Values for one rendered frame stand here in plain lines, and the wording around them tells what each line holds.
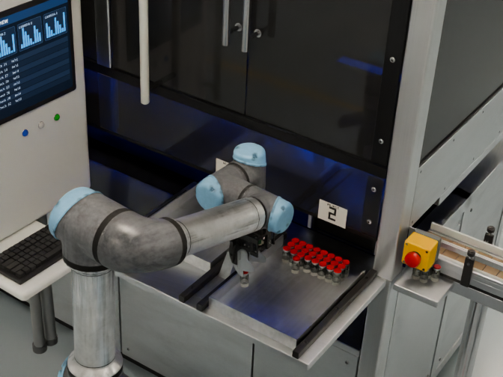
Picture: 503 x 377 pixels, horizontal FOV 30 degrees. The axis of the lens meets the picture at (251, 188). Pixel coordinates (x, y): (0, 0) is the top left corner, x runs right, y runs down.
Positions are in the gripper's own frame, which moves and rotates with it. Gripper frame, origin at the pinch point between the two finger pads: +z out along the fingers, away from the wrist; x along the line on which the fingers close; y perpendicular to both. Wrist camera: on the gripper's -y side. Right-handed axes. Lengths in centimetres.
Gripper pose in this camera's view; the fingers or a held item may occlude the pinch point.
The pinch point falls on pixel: (242, 268)
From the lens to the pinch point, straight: 234.6
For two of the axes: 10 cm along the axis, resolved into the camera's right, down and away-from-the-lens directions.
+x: 6.0, -4.3, 6.7
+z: 0.0, 8.4, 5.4
